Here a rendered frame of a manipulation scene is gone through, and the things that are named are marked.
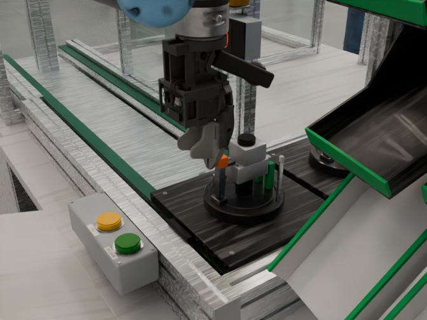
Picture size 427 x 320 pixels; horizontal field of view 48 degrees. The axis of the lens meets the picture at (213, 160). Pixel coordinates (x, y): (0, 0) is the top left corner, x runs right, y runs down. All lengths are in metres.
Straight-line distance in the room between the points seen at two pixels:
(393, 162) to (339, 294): 0.19
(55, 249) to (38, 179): 0.28
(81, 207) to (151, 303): 0.21
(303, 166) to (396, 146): 0.45
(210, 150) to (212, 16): 0.20
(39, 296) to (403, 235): 0.58
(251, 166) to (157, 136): 0.46
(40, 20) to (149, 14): 1.25
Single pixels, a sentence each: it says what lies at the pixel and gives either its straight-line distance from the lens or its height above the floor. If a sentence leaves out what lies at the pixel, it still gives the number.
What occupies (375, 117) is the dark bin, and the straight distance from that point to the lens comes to 0.58.
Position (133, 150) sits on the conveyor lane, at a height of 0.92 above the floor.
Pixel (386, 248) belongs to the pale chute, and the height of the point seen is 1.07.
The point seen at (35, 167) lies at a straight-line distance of 1.25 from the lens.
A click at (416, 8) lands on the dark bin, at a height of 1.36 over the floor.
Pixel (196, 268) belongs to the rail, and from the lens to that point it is 0.73.
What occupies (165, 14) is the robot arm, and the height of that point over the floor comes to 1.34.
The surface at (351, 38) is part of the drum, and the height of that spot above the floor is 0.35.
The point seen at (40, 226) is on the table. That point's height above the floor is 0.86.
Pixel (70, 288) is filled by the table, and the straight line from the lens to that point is 0.88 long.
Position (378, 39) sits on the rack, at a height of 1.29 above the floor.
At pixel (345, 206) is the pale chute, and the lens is 0.65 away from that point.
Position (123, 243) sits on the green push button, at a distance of 0.76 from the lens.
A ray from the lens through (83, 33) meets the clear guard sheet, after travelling 2.05.
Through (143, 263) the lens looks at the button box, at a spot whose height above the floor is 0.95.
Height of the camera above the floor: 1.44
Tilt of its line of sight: 29 degrees down
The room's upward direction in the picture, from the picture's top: straight up
